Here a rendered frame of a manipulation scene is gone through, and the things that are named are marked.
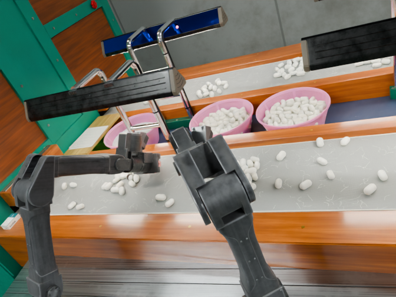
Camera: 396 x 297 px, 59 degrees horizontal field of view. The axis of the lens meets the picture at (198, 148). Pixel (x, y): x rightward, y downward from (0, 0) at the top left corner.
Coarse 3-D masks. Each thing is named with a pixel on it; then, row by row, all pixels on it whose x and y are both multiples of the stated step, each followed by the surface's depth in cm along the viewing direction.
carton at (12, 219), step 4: (12, 216) 127; (16, 216) 127; (20, 216) 129; (8, 220) 126; (12, 220) 126; (16, 220) 127; (4, 224) 125; (8, 224) 124; (12, 224) 126; (4, 228) 125; (8, 228) 124
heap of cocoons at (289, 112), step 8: (280, 104) 138; (288, 104) 133; (296, 104) 131; (304, 104) 129; (312, 104) 129; (320, 104) 127; (272, 112) 133; (280, 112) 131; (288, 112) 129; (296, 112) 128; (304, 112) 126; (312, 112) 127; (320, 112) 123; (264, 120) 130; (272, 120) 130; (280, 120) 129; (288, 120) 126; (296, 120) 123; (304, 120) 121
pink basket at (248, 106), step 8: (216, 104) 149; (224, 104) 149; (232, 104) 148; (240, 104) 145; (248, 104) 140; (200, 112) 148; (208, 112) 150; (248, 112) 142; (192, 120) 144; (200, 120) 148; (248, 120) 131; (232, 128) 127; (240, 128) 130; (248, 128) 134
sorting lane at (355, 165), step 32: (160, 160) 132; (288, 160) 107; (352, 160) 98; (384, 160) 93; (64, 192) 138; (96, 192) 130; (128, 192) 123; (160, 192) 116; (256, 192) 100; (288, 192) 96; (320, 192) 92; (352, 192) 88; (384, 192) 85
